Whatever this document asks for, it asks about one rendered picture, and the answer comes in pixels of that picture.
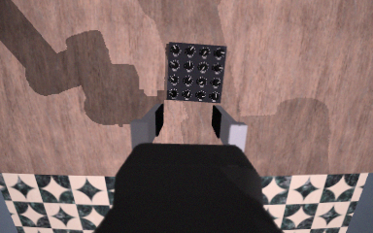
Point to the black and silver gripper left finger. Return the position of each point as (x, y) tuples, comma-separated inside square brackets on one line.
[(145, 129)]

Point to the black knob box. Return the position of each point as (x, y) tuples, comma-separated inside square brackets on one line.
[(195, 81)]

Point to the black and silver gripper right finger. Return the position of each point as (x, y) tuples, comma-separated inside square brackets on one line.
[(228, 129)]

